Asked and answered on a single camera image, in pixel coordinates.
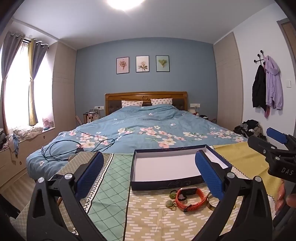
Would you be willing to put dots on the dark crumpled clothes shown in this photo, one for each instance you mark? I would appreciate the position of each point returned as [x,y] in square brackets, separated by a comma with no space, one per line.
[3,139]

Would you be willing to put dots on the yellow brick pattern fabric swatch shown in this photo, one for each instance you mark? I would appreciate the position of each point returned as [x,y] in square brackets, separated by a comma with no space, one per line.
[150,220]

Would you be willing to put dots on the olive lattice fabric swatch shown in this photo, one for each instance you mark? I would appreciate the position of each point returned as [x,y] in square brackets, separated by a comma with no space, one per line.
[66,166]

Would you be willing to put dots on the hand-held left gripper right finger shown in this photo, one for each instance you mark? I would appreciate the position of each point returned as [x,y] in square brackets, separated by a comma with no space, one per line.
[208,173]

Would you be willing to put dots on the olive tortoiseshell bangle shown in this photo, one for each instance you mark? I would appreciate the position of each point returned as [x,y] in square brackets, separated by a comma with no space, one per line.
[212,207]

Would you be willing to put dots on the green diamond fabric swatch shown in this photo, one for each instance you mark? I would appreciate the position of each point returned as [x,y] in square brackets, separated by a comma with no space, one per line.
[113,180]

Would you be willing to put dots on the purple jacket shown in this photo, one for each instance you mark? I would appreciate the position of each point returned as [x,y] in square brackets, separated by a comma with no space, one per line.
[274,85]

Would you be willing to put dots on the pink hanging scarf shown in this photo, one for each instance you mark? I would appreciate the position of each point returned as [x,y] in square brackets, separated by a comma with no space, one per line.
[267,112]

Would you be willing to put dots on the group of cosmetic bottles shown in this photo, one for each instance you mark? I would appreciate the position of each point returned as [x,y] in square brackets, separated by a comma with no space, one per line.
[91,115]

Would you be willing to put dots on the white wall socket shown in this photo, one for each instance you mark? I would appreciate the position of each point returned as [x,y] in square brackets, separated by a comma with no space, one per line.
[195,105]
[99,108]

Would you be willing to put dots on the blue garment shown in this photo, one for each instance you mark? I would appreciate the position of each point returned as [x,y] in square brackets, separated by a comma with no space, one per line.
[14,146]

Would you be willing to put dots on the black charger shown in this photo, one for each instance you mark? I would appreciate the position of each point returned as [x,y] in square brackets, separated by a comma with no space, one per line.
[79,151]

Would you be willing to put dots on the person's right hand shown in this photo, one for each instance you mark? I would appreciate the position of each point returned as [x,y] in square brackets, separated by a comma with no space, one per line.
[281,197]

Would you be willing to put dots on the bed with floral duvet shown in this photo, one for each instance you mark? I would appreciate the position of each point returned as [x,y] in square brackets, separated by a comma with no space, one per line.
[138,120]

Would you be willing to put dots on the dark blue shallow box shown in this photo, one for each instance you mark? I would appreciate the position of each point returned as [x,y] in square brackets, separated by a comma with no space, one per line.
[161,166]

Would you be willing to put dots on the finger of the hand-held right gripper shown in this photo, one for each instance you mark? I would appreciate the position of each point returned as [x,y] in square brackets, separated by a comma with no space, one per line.
[276,135]
[261,146]

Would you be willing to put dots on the black jacket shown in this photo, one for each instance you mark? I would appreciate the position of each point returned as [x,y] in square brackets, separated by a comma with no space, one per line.
[259,88]

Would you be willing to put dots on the black wall coat rack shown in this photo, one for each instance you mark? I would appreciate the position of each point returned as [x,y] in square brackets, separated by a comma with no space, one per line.
[260,58]

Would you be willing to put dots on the ceiling lamp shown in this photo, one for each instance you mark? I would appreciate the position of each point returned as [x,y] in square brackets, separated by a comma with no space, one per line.
[122,3]

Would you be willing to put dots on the beige window seat cabinet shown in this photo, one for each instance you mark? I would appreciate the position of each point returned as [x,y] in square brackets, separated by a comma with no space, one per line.
[34,143]

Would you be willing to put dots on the grey and yellow curtain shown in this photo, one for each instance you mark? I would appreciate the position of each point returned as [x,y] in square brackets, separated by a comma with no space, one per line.
[40,58]
[9,53]

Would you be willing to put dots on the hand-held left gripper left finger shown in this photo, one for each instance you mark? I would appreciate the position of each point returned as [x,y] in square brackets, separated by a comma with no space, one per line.
[90,173]

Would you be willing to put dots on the dark clothes heap on floor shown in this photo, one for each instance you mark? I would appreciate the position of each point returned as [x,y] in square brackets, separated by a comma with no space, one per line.
[249,128]

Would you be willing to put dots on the orange smartwatch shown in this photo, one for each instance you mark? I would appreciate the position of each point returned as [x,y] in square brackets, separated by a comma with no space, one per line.
[201,200]

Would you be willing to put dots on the light crumpled clothes pile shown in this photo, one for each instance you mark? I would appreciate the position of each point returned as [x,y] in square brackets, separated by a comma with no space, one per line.
[27,132]

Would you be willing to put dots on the white light switch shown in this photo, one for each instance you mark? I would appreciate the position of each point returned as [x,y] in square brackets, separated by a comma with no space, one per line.
[288,84]

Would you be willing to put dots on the wooden headboard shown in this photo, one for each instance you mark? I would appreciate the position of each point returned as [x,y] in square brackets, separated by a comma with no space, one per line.
[129,95]

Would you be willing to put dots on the green plant framed picture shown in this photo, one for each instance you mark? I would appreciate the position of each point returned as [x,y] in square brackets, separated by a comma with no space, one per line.
[162,63]

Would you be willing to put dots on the white lettered fabric swatch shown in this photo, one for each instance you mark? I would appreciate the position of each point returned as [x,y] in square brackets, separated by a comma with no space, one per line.
[235,171]

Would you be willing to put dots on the beige built-in wardrobe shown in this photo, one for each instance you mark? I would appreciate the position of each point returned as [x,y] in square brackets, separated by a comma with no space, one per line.
[63,92]
[227,81]

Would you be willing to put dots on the nightstand clutter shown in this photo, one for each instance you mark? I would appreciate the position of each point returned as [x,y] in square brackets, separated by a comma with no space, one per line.
[198,114]

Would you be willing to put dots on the pink desk fan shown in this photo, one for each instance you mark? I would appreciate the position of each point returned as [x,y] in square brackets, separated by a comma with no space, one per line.
[47,123]

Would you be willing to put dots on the mustard yellow fabric swatch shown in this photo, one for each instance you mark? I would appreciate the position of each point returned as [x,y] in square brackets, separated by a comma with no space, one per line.
[242,160]

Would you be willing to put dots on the floral pillow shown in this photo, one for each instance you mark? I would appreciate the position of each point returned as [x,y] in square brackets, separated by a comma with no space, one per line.
[131,103]
[161,101]

